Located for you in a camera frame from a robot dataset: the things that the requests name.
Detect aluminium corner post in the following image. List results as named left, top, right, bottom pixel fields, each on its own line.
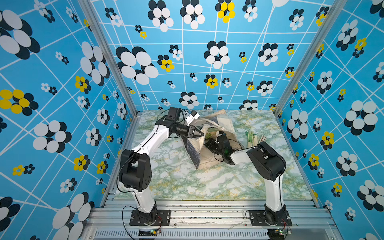
left=79, top=0, right=138, bottom=119
left=274, top=0, right=347, bottom=118

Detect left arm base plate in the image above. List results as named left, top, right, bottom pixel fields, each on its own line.
left=129, top=210, right=171, bottom=226

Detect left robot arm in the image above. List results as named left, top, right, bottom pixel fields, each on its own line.
left=117, top=107, right=204, bottom=224

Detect right circuit board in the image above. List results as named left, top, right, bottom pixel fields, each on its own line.
left=268, top=229, right=285, bottom=240

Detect circuit board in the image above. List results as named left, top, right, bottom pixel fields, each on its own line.
left=138, top=229, right=159, bottom=237
left=268, top=229, right=285, bottom=240

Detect left aluminium corner post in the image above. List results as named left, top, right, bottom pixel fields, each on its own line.
left=79, top=0, right=138, bottom=119

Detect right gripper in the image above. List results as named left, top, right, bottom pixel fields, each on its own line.
left=202, top=138, right=225, bottom=158

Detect beige canvas tote bag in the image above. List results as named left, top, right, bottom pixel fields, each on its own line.
left=182, top=110, right=243, bottom=170

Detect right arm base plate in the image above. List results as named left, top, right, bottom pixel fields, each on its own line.
left=246, top=209, right=293, bottom=228

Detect left circuit board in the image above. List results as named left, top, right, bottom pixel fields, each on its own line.
left=138, top=229, right=159, bottom=237

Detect aluminium frame rail base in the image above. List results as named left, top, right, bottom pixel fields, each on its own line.
left=82, top=199, right=342, bottom=240

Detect right aluminium corner post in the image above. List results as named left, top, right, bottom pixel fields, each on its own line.
left=274, top=0, right=347, bottom=118

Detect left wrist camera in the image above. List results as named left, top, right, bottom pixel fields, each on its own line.
left=184, top=110, right=200, bottom=126

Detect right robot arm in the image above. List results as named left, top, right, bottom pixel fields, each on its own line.
left=204, top=134, right=292, bottom=227

